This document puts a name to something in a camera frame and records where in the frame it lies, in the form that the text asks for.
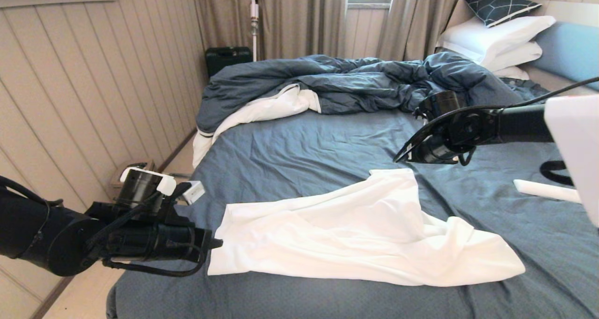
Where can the beige upholstered bed frame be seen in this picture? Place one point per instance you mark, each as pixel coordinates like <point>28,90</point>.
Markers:
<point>557,86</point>

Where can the blue patterned bed sheet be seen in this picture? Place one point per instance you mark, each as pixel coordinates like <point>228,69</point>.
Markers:
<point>304,150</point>

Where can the blue duvet with white lining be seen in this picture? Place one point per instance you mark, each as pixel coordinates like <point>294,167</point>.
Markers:
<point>351,85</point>

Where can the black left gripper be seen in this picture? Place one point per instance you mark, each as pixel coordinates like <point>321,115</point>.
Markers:
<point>149,244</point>

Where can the flat white pillow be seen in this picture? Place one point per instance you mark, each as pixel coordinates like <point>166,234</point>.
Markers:
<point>512,72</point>

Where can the medium white pillow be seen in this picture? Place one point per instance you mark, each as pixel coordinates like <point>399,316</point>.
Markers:
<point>514,56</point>

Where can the narrow beige curtain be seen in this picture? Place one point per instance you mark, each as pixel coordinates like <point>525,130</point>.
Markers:
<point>416,19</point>

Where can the wide beige curtain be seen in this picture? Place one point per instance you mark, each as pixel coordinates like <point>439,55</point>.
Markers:
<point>290,19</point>

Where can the long white remote control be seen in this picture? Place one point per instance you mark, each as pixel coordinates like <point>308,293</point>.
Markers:
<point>543,190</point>

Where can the black suitcase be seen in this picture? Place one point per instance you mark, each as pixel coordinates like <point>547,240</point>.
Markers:
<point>229,61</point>

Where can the white stick vacuum cleaner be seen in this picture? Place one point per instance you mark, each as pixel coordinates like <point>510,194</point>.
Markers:
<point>254,19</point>

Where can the blue padded headboard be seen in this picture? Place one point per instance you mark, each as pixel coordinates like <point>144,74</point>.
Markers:
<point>571,52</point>

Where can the dark geometric patterned cushion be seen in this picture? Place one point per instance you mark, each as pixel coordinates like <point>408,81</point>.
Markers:
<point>498,4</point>

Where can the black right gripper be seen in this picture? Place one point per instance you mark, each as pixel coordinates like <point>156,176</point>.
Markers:
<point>435,148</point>

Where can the large white pillow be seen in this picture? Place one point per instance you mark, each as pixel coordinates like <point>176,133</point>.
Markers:
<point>486,38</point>

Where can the beige trash bin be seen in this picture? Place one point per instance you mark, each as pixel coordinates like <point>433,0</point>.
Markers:
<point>120,178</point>

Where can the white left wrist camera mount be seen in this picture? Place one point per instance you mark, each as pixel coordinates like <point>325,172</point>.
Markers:
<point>166,184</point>

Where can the white t-shirt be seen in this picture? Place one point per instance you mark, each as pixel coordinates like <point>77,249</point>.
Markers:
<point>351,235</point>

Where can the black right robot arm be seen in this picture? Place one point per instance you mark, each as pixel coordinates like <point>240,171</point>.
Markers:
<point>524,125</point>

